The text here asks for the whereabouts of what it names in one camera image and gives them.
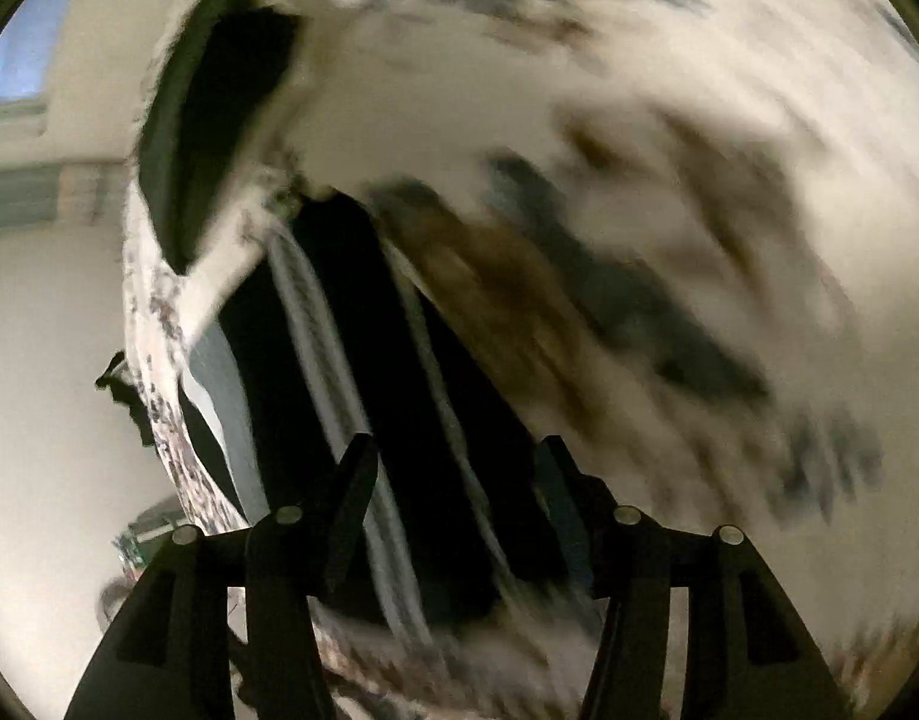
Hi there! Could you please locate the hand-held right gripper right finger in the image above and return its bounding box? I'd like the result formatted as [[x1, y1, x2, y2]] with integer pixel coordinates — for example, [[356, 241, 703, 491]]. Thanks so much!
[[535, 435, 854, 720]]

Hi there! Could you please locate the floral blanket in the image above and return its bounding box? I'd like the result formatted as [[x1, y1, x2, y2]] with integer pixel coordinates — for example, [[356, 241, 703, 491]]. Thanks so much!
[[121, 0, 919, 720]]

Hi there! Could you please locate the black hanging clothing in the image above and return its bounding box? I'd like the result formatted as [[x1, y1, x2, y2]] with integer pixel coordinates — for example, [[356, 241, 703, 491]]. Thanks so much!
[[95, 350, 156, 447]]

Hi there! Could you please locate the green striped curtain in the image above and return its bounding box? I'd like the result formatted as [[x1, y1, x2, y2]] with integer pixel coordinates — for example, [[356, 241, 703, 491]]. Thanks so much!
[[0, 101, 126, 233]]

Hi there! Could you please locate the striped knit sweater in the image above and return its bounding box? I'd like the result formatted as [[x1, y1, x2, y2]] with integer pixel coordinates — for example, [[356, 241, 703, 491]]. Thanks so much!
[[178, 187, 603, 638]]

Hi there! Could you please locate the green and white box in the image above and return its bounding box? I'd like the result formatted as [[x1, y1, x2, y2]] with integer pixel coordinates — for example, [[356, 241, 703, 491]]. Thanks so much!
[[114, 517, 179, 571]]

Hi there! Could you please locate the window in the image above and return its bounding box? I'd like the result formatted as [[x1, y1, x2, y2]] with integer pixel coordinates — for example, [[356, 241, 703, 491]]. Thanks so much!
[[0, 0, 85, 110]]

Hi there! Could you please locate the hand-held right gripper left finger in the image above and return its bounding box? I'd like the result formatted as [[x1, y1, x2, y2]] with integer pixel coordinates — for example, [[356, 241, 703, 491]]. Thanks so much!
[[65, 433, 380, 720]]

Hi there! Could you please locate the folded dark garment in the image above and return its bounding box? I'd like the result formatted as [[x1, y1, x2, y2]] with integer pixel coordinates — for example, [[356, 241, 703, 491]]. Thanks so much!
[[136, 0, 299, 278]]

